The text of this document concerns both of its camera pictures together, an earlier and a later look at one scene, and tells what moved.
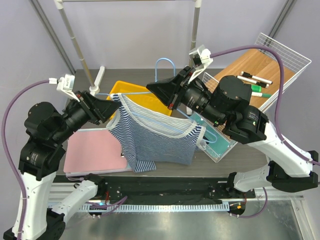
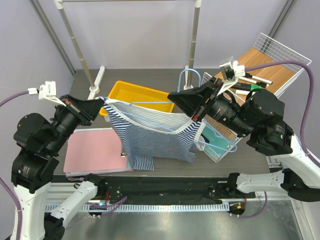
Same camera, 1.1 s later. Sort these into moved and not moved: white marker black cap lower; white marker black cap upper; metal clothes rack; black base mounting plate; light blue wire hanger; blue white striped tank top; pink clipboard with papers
Moved: blue white striped tank top; light blue wire hanger
Not moved: white marker black cap lower; metal clothes rack; white marker black cap upper; pink clipboard with papers; black base mounting plate
